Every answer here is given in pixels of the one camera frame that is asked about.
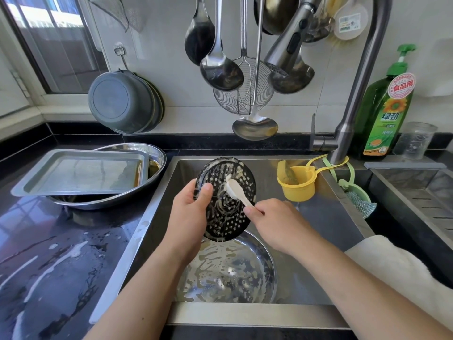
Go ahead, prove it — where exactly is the person's right hand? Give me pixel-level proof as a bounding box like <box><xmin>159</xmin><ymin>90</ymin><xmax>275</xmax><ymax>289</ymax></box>
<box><xmin>243</xmin><ymin>198</ymin><xmax>319</xmax><ymax>255</ymax></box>

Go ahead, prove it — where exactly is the person's left hand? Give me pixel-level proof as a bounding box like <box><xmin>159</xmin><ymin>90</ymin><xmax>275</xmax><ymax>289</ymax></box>
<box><xmin>159</xmin><ymin>179</ymin><xmax>215</xmax><ymax>265</ymax></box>

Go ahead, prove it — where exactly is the black round steamer rack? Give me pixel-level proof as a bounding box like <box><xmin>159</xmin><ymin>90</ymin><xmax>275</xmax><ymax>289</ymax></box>
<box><xmin>193</xmin><ymin>156</ymin><xmax>258</xmax><ymax>243</ymax></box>

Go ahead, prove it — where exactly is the white cleaning brush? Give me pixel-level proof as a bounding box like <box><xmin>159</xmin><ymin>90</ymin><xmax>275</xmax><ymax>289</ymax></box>
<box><xmin>224</xmin><ymin>178</ymin><xmax>254</xmax><ymax>209</ymax></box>

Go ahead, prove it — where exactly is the round steel pan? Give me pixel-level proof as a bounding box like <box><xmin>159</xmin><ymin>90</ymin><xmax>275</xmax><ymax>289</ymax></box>
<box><xmin>175</xmin><ymin>231</ymin><xmax>277</xmax><ymax>305</ymax></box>

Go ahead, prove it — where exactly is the person's right forearm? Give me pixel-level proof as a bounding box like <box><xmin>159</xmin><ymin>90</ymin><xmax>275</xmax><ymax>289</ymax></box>
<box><xmin>294</xmin><ymin>233</ymin><xmax>453</xmax><ymax>340</ymax></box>

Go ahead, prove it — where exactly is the person's left forearm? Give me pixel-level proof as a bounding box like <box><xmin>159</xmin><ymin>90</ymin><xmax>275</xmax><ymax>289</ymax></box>
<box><xmin>84</xmin><ymin>244</ymin><xmax>201</xmax><ymax>340</ymax></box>

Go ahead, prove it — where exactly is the yellow hanging sink cup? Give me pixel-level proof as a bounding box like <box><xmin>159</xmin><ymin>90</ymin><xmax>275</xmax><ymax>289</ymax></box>
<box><xmin>276</xmin><ymin>155</ymin><xmax>351</xmax><ymax>203</ymax></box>

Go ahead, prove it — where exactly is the stainless steel sink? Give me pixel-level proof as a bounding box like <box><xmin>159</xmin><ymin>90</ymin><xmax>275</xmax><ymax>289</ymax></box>
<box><xmin>88</xmin><ymin>153</ymin><xmax>375</xmax><ymax>330</ymax></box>

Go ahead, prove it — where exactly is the round steel basin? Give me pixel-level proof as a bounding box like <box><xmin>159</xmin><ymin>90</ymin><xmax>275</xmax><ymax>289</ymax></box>
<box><xmin>50</xmin><ymin>142</ymin><xmax>168</xmax><ymax>211</ymax></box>

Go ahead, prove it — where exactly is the green hanging sponge holder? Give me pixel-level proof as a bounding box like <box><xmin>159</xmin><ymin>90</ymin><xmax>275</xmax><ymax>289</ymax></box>
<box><xmin>322</xmin><ymin>158</ymin><xmax>378</xmax><ymax>220</ymax></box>

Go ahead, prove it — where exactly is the rectangular steel tray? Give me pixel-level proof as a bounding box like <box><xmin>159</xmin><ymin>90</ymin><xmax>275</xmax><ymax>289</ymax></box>
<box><xmin>10</xmin><ymin>148</ymin><xmax>150</xmax><ymax>197</ymax></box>

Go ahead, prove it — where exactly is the dark green hanging basin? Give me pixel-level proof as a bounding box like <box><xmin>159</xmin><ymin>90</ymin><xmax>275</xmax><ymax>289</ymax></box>
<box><xmin>146</xmin><ymin>77</ymin><xmax>165</xmax><ymax>131</ymax></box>

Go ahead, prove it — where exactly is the white dish rag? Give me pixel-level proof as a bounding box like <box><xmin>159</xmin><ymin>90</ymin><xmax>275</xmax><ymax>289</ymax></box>
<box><xmin>344</xmin><ymin>234</ymin><xmax>453</xmax><ymax>330</ymax></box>

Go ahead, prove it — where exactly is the grey hanging basin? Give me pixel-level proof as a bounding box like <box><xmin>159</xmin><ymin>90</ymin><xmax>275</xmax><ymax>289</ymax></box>
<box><xmin>88</xmin><ymin>70</ymin><xmax>157</xmax><ymax>135</ymax></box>

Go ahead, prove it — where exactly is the green dish soap bottle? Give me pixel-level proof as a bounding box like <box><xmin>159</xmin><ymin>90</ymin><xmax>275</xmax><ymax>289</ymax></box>
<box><xmin>352</xmin><ymin>43</ymin><xmax>417</xmax><ymax>159</ymax></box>

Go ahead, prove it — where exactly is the steel soup ladle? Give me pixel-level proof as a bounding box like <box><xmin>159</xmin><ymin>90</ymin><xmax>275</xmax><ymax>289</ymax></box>
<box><xmin>200</xmin><ymin>0</ymin><xmax>245</xmax><ymax>92</ymax></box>

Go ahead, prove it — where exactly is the clear plastic cup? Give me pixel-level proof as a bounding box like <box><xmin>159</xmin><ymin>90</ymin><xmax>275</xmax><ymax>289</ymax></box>
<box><xmin>393</xmin><ymin>121</ymin><xmax>438</xmax><ymax>162</ymax></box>

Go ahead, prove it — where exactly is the steel gooseneck faucet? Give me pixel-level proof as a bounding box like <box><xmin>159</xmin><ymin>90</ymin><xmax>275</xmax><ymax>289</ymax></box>
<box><xmin>264</xmin><ymin>0</ymin><xmax>393</xmax><ymax>166</ymax></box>

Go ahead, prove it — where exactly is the hanging steel ladles and skimmer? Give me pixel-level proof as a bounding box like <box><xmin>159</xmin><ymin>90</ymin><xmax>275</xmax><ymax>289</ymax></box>
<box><xmin>184</xmin><ymin>0</ymin><xmax>218</xmax><ymax>67</ymax></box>

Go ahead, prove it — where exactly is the white dish brush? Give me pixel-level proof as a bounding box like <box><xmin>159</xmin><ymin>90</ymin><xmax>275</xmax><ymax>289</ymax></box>
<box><xmin>333</xmin><ymin>0</ymin><xmax>370</xmax><ymax>42</ymax></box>

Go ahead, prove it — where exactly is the yellow dish brush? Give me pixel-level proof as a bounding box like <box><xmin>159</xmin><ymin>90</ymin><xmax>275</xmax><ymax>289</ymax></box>
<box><xmin>326</xmin><ymin>0</ymin><xmax>352</xmax><ymax>22</ymax></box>

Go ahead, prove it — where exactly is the white hanging cloth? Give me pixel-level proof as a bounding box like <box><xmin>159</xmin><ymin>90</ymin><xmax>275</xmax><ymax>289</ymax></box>
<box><xmin>81</xmin><ymin>0</ymin><xmax>150</xmax><ymax>33</ymax></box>

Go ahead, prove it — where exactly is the yellow-handled steel ladle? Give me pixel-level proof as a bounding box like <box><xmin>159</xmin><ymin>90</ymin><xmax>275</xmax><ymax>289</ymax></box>
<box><xmin>232</xmin><ymin>0</ymin><xmax>280</xmax><ymax>142</ymax></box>

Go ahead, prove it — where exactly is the wire mesh skimmer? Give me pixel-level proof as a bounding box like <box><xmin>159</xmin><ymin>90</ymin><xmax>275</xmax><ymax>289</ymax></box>
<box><xmin>212</xmin><ymin>0</ymin><xmax>276</xmax><ymax>116</ymax></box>

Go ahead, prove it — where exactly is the steel wall hook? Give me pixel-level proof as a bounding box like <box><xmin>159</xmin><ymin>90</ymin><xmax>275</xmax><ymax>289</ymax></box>
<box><xmin>113</xmin><ymin>44</ymin><xmax>130</xmax><ymax>73</ymax></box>

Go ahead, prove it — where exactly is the orange-handled brass ladle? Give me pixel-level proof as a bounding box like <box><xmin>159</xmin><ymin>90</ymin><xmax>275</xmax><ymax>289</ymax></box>
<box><xmin>254</xmin><ymin>0</ymin><xmax>304</xmax><ymax>36</ymax></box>

